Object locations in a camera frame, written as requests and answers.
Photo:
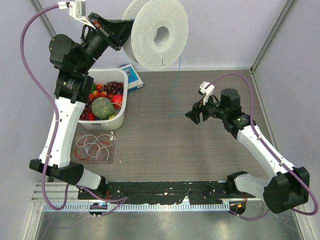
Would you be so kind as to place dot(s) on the dark grape bunch lower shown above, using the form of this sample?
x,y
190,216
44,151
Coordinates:
x,y
87,109

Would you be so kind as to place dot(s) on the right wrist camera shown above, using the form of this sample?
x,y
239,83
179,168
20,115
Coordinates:
x,y
206,89

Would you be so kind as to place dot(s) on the small peach fruits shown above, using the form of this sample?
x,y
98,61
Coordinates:
x,y
99,92

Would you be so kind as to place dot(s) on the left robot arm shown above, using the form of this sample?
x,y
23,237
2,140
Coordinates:
x,y
73,86

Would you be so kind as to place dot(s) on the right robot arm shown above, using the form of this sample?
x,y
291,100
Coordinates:
x,y
284,188

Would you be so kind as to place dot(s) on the green lime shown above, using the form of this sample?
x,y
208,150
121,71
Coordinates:
x,y
93,87

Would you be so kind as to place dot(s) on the blue white box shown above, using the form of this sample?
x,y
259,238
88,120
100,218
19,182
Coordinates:
x,y
134,80

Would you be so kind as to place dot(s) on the aluminium rail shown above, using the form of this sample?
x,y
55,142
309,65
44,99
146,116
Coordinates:
x,y
55,192

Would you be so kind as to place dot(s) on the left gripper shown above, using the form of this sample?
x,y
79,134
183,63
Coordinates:
x,y
115,31

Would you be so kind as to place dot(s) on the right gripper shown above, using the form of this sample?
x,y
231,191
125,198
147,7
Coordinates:
x,y
194,114

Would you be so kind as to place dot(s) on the white slotted cable duct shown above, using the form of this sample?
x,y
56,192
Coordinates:
x,y
185,206

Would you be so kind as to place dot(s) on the red apple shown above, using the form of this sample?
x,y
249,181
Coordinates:
x,y
117,101

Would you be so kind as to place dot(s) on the white cable spool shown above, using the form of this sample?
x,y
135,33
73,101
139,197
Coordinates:
x,y
159,33

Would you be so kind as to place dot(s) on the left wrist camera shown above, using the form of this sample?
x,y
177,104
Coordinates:
x,y
77,10

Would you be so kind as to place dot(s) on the green melon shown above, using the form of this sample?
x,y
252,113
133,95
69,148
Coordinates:
x,y
102,108

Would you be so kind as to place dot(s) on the white plastic basket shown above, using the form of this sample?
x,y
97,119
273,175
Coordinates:
x,y
104,76

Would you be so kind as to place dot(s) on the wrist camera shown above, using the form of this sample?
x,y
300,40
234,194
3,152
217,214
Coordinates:
x,y
206,89
77,10

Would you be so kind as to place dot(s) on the red strawberry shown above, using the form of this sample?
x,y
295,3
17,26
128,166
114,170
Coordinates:
x,y
91,116

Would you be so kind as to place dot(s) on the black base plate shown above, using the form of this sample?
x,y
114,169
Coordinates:
x,y
165,192

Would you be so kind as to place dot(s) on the clear plastic tray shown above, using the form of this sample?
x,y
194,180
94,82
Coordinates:
x,y
93,147

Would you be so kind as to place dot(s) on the dark grape bunch upper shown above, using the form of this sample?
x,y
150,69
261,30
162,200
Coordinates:
x,y
114,87

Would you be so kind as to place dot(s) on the dark grape bunch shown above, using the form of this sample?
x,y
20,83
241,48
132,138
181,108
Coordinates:
x,y
114,87
87,109

